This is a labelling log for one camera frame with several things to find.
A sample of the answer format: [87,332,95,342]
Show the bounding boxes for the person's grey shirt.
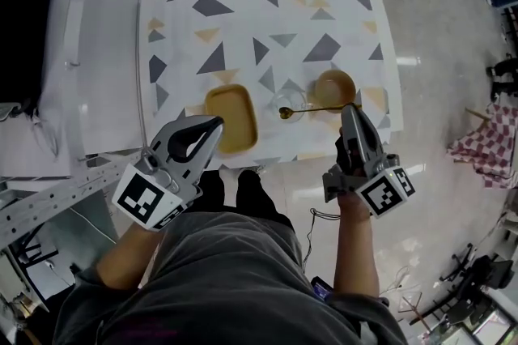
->
[52,211,410,345]

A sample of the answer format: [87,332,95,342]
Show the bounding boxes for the brown round bowl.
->
[308,69,357,113]

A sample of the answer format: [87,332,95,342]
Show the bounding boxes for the white table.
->
[137,0,405,170]

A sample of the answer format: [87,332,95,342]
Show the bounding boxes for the dark blue device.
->
[311,276,335,302]

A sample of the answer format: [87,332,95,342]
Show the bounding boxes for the checkered cloth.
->
[447,102,518,190]

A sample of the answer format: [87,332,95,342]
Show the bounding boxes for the person's black trousers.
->
[197,168,299,239]

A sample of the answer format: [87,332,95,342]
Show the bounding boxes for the person's left forearm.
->
[95,219,163,290]

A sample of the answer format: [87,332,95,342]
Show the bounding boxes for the triangle-patterned tablecloth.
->
[137,0,392,170]

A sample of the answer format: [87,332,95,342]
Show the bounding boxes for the small gold spoon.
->
[278,103,361,121]

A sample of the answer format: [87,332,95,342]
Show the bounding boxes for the brown rectangular tray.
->
[204,83,259,155]

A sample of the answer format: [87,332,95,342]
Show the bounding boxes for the black office chair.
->
[439,244,515,296]

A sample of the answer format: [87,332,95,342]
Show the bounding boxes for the white metal shelf rack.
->
[0,0,183,320]

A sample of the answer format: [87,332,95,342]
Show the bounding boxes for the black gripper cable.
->
[302,207,342,268]

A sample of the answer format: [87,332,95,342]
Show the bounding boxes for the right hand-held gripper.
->
[322,104,417,219]

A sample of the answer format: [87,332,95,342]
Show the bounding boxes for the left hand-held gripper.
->
[112,114,225,231]

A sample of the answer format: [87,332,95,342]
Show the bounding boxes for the person's right forearm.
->
[332,191,380,298]

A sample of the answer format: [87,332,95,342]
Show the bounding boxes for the clear glass cup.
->
[269,87,315,124]

